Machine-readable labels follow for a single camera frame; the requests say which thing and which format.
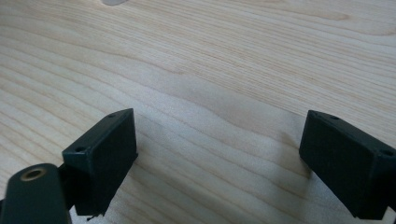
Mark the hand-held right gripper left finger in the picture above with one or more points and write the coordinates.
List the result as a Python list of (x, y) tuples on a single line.
[(106, 161)]

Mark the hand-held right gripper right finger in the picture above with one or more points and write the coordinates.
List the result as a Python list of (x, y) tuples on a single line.
[(345, 165)]

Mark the small grey translucent object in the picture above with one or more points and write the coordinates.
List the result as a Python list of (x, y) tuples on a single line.
[(113, 1)]

